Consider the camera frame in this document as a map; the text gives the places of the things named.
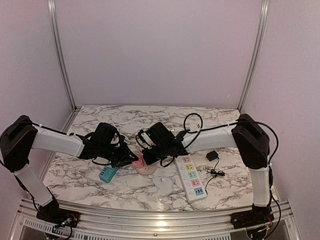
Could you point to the black charger plug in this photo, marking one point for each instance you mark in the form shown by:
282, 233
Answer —
211, 156

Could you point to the right aluminium frame post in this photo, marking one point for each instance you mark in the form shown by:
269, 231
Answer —
262, 25

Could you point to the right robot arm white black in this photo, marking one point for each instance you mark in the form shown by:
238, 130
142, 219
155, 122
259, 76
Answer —
245, 134

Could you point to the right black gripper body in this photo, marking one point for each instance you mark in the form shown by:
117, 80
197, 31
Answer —
161, 154

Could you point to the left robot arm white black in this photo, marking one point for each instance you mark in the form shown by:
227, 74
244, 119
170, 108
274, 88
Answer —
17, 141

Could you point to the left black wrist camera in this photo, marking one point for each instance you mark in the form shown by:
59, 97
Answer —
105, 135

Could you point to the front aluminium rail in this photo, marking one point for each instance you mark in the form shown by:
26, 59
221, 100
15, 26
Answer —
100, 223

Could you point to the aluminium frame post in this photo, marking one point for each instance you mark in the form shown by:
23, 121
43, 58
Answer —
59, 52
262, 25

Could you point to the teal power strip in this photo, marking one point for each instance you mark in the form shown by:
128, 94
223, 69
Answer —
107, 174

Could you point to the left aluminium frame post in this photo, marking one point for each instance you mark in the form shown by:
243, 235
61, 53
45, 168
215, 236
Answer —
59, 52

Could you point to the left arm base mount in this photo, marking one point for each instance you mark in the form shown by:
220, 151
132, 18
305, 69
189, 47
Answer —
58, 215

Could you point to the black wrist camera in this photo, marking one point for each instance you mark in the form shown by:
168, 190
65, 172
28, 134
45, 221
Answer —
105, 135
157, 134

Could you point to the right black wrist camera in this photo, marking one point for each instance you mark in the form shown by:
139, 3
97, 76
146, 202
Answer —
157, 134

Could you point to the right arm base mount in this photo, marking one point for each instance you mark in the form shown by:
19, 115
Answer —
249, 218

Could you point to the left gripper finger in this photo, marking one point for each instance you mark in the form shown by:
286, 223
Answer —
131, 157
121, 163

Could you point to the round pink socket base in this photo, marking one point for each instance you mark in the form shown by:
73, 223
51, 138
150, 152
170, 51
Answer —
144, 169

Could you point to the long white power strip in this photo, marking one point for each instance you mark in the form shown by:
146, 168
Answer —
190, 179

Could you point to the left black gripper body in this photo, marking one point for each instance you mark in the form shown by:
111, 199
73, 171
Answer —
114, 154

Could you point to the pink adapter plug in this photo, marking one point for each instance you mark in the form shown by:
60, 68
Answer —
138, 163

